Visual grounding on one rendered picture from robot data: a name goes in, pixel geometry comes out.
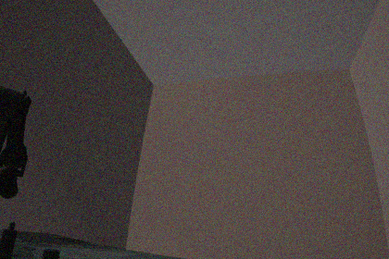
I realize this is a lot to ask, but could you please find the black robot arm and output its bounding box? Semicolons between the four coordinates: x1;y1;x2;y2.
0;84;31;199

